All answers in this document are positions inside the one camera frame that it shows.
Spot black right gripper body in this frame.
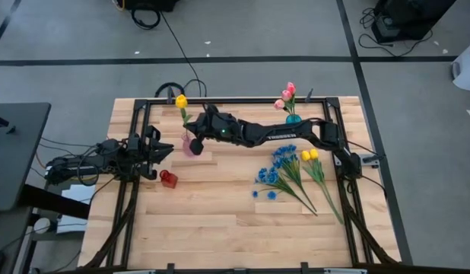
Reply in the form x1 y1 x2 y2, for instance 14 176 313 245
198 110 242 145

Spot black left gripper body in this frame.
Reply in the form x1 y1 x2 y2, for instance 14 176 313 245
126 131 154 180

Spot yellow artificial tulip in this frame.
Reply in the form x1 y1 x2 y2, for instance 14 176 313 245
175 94 194 134
309 148 345 225
300 150 345 225

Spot pink glass vase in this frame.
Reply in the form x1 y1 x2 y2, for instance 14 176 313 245
181 131 198 158

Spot small red cup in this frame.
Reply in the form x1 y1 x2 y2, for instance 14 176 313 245
159 169 179 190

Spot blue artificial flower bunch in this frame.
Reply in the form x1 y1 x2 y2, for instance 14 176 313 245
272 143 319 213
252 166 319 217

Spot white paper sheet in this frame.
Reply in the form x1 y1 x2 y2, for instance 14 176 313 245
55 184 96 234

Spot white round object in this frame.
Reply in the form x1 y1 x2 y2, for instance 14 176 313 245
33 217 52 235

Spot black equipment box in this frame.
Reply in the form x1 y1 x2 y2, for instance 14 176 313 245
122 0 181 12

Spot black desk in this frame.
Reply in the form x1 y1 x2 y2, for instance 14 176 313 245
0 101 52 212

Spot black equipment case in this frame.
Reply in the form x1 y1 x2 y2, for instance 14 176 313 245
370 0 457 43

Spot white bin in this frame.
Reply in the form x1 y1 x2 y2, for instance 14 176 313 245
449 37 470 92

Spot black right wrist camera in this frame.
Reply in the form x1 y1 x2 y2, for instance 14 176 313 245
184 116 205 134

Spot black aluminium table frame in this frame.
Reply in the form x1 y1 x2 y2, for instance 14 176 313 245
82 97 399 269

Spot looped black cable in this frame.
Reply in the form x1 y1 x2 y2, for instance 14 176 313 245
154 78 208 98

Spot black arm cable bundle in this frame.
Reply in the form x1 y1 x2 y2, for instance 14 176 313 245
37 136 109 188

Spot long black floor cable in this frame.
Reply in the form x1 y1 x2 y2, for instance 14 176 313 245
158 10 208 98

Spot coiled black cable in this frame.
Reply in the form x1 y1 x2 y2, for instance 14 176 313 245
130 8 162 30

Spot tangled black cables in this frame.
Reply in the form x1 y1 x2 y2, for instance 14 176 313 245
358 7 434 58

